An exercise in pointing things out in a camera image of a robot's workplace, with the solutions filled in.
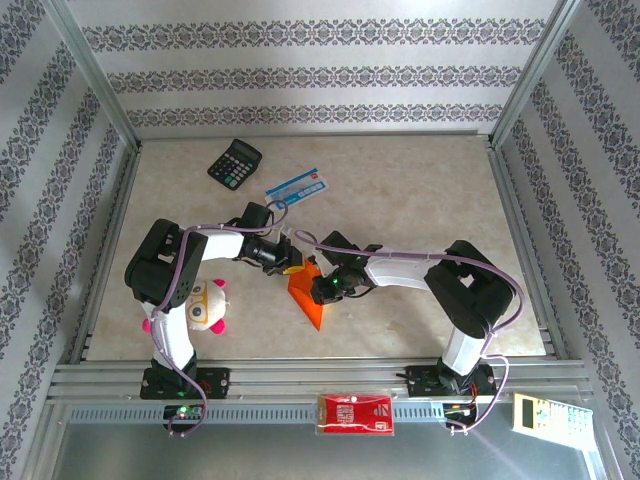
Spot orange paper sheet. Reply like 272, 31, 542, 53
287, 258, 327, 333

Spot blue and white ticket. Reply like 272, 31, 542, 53
264, 167, 330, 212

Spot white plush toy pink paws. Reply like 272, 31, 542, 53
141, 278, 233, 336

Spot black calculator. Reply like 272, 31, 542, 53
206, 138, 264, 192

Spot red packet in clear sleeve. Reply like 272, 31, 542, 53
314, 392, 396, 437

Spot small circuit board green light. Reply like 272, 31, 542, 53
163, 403, 205, 422

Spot white remote control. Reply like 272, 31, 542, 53
512, 392, 595, 454

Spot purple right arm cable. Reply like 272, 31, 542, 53
294, 229, 525, 435

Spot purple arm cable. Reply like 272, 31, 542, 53
149, 199, 290, 439
294, 229, 525, 435

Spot aluminium mounting rail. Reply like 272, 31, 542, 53
47, 357, 594, 401

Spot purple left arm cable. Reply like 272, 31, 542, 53
149, 199, 290, 439

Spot aluminium back rail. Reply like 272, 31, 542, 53
134, 129, 496, 142

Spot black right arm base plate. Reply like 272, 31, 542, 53
403, 364, 499, 399

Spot grey slotted cable duct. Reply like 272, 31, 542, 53
64, 402, 516, 425

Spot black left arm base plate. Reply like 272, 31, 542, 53
139, 367, 232, 400

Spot aluminium side rail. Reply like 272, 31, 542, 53
485, 137, 571, 361
67, 142, 144, 365

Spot aluminium frame post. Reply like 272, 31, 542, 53
489, 0, 589, 149
42, 0, 141, 151

